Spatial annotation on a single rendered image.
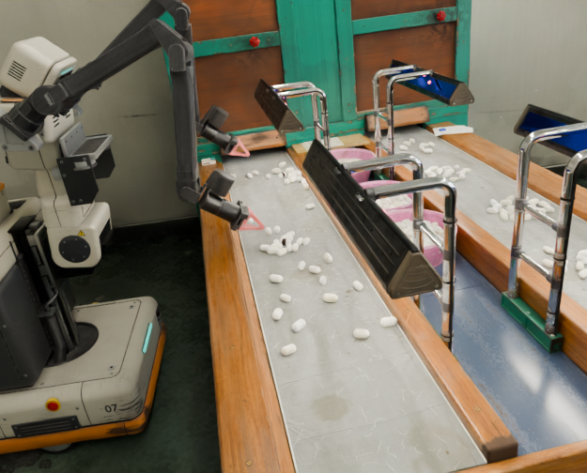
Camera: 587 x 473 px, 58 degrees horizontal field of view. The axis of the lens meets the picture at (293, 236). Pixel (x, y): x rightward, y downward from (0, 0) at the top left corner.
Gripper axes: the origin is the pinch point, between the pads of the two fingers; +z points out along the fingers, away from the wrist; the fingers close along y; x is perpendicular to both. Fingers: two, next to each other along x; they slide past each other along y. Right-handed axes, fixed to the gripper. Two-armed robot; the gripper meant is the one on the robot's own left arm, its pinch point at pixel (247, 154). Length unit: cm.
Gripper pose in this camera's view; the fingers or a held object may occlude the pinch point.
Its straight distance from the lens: 212.5
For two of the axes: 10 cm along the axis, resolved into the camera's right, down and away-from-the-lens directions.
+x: -5.5, 7.9, 2.6
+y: -1.9, -4.2, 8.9
